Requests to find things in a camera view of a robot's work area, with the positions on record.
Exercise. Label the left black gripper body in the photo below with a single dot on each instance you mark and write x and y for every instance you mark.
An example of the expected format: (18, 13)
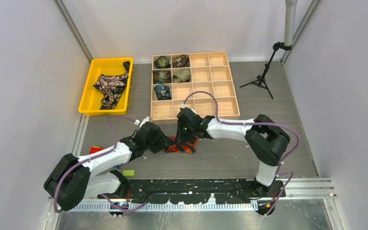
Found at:
(158, 143)

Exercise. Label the colourful toy car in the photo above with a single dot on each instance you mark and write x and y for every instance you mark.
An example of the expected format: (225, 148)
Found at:
(95, 149)

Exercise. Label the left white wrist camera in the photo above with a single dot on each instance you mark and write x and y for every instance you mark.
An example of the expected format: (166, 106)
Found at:
(140, 123)

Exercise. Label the rolled dark floral tie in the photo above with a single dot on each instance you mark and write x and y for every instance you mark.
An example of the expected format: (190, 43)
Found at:
(181, 61)

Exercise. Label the black pink floral tie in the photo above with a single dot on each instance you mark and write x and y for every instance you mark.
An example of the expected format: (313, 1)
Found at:
(112, 87)

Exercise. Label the wooden grid organizer box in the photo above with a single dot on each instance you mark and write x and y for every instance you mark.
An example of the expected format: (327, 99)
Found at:
(211, 85)

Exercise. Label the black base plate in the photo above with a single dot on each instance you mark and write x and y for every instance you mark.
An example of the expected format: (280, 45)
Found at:
(193, 191)

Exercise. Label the orange navy striped tie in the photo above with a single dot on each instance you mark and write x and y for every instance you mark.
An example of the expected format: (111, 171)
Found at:
(182, 147)

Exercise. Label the rolled blue gold tie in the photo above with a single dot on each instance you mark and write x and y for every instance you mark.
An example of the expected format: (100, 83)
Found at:
(161, 77)

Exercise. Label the yellow plastic bin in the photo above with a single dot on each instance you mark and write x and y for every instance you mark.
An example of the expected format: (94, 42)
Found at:
(90, 102)

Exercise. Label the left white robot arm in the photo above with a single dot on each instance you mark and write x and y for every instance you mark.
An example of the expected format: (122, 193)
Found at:
(76, 178)

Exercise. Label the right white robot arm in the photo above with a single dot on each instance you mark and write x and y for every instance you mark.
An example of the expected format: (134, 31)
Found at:
(266, 139)

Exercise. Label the rolled green paisley tie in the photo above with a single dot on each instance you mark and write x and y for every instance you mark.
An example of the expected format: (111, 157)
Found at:
(162, 62)

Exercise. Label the aluminium front rail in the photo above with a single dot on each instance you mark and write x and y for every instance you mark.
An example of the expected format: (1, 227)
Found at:
(295, 189)

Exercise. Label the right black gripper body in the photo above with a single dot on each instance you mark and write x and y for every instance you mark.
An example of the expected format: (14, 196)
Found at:
(186, 133)

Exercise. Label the black mini tripod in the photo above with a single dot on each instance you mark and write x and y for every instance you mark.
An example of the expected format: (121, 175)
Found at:
(260, 79)

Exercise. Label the grey metal pole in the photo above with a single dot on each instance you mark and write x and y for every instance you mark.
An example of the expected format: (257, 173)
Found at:
(289, 23)

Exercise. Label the green block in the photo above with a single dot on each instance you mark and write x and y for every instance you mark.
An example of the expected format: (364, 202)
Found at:
(128, 173)

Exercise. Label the rolled beige paisley tie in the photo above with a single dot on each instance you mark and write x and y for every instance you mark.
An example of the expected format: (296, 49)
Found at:
(181, 76)

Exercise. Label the rolled blue teal tie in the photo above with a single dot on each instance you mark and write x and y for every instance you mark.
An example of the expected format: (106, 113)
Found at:
(162, 92)

